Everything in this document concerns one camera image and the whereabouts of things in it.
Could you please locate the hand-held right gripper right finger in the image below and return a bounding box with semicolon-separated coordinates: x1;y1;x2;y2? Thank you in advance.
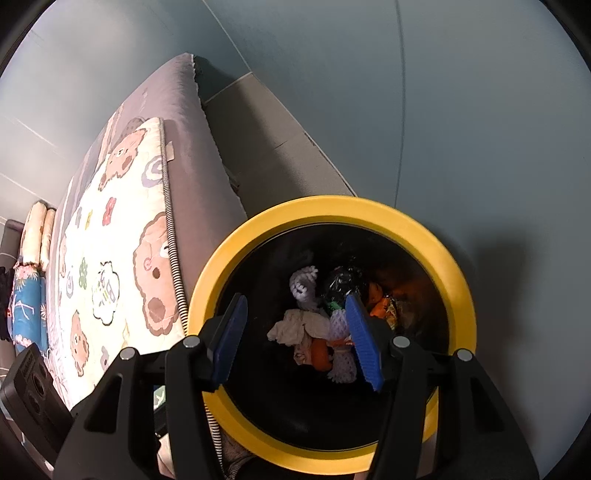
344;293;540;480

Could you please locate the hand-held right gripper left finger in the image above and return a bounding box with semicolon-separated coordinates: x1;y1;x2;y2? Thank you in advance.
53;293;250;480

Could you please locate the orange tangerine peel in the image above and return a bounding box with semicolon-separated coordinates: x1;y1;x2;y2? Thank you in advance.
309;339;334;371

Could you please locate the orange snack wrapper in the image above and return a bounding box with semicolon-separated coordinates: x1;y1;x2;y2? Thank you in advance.
367;281;393;319

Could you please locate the pink cloth scrap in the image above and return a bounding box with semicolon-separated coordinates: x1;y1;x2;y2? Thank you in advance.
293;337;315;366

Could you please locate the black plastic bag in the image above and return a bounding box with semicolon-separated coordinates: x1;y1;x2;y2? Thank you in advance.
323;265;368;305

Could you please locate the white tissue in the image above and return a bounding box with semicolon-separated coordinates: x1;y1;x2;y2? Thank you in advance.
268;309;329;347

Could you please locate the black bin with yellow rim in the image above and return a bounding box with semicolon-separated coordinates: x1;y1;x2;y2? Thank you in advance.
187;196;477;476

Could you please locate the blue floral pillow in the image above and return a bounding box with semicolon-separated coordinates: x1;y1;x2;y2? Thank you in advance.
11;261;49;356

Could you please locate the black clothes pile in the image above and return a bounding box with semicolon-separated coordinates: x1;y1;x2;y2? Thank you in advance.
0;267;14;342

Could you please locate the bear print blanket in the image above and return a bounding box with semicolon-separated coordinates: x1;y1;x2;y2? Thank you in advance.
48;117;229;467

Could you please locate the peach folded quilt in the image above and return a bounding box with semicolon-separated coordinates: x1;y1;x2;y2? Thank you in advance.
21;202;57;268

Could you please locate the grey mattress bed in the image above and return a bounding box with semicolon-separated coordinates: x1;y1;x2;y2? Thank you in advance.
46;53;247;333

